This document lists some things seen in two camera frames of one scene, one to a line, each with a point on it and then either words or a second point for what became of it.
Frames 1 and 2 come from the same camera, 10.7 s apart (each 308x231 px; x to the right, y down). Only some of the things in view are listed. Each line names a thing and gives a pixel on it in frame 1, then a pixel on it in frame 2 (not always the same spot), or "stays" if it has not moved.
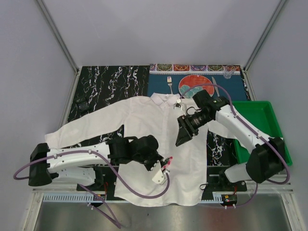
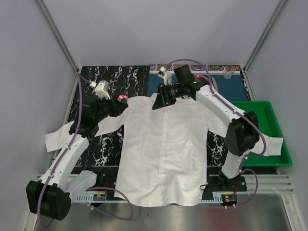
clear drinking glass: [228, 71] stays
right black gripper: [186, 131] -> [162, 98]
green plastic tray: [260, 116] stays
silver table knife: [214, 82] stays
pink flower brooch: [168, 161] -> [122, 98]
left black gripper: [158, 158] -> [118, 107]
